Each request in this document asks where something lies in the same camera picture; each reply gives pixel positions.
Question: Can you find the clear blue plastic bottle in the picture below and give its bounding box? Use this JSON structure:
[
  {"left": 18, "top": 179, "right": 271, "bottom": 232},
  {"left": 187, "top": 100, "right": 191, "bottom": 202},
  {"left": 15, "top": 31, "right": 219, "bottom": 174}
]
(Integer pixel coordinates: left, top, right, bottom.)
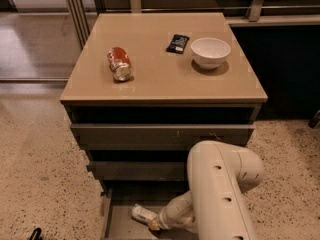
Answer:
[{"left": 131, "top": 204, "right": 157, "bottom": 224}]

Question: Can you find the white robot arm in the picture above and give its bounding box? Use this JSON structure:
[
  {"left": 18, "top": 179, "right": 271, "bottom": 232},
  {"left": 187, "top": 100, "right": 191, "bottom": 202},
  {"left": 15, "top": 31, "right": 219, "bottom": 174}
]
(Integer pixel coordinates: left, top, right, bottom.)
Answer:
[{"left": 148, "top": 141, "right": 264, "bottom": 240}]

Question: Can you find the grey open bottom drawer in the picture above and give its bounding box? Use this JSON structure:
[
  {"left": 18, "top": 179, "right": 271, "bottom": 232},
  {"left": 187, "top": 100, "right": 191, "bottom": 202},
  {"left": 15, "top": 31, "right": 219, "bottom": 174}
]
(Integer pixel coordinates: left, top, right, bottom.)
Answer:
[{"left": 101, "top": 181, "right": 199, "bottom": 240}]

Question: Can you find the grey middle drawer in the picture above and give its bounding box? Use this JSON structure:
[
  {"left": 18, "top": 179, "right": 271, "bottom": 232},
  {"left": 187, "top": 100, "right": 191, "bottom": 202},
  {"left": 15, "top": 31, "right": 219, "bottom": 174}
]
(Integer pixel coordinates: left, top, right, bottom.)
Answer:
[{"left": 87, "top": 161, "right": 186, "bottom": 181}]

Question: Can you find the grey top drawer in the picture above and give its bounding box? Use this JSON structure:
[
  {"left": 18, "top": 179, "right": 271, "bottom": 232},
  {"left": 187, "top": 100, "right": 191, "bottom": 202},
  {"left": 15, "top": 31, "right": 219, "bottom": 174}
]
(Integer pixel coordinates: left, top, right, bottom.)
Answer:
[{"left": 71, "top": 124, "right": 255, "bottom": 151}]

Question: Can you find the grey drawer cabinet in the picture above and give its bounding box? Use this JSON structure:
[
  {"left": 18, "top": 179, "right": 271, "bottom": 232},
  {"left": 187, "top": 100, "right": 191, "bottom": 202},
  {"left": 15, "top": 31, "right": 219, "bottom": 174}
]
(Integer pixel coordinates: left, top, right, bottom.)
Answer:
[{"left": 59, "top": 12, "right": 268, "bottom": 240}]

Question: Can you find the black object at floor corner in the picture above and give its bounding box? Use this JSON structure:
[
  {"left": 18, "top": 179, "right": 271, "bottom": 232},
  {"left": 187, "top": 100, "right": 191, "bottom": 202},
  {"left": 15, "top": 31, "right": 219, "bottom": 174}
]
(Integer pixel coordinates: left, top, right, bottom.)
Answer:
[{"left": 29, "top": 228, "right": 43, "bottom": 240}]

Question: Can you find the red soda can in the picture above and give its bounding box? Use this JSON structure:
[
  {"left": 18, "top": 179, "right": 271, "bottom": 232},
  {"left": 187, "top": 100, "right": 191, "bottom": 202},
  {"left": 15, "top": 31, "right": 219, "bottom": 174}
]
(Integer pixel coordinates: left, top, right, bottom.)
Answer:
[{"left": 107, "top": 47, "right": 132, "bottom": 82}]

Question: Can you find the white ceramic bowl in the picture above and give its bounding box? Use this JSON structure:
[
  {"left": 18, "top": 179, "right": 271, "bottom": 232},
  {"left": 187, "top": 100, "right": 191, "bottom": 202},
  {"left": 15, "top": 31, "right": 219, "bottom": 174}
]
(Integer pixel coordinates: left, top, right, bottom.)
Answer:
[{"left": 191, "top": 38, "right": 231, "bottom": 70}]

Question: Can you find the black snack packet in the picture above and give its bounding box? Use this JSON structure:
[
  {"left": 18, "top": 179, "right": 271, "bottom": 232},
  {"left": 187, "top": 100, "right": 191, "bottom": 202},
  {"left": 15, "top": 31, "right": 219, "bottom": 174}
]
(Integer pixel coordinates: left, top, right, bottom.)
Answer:
[{"left": 166, "top": 34, "right": 189, "bottom": 54}]

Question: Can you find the dark object at right edge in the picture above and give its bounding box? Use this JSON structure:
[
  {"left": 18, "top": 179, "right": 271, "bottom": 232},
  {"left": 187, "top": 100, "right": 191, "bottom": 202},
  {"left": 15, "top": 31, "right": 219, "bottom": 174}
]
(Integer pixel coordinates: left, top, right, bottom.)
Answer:
[{"left": 308, "top": 109, "right": 320, "bottom": 128}]

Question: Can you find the metal window frame rail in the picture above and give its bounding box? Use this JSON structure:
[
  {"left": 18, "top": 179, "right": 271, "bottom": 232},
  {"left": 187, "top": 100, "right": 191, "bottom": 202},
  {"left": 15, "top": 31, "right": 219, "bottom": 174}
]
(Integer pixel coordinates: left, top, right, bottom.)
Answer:
[{"left": 59, "top": 0, "right": 320, "bottom": 50}]

